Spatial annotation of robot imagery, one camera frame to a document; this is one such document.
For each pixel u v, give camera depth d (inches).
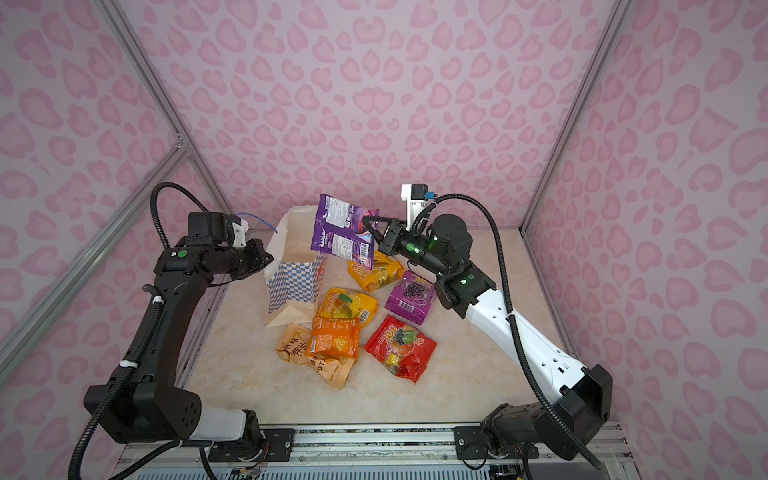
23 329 20.4
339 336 33.5
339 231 25.7
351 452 28.5
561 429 14.0
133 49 29.0
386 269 40.0
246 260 25.7
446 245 18.8
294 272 31.3
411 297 36.4
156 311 17.6
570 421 14.6
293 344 33.2
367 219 24.0
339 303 36.5
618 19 27.4
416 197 22.0
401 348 33.0
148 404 15.4
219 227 23.9
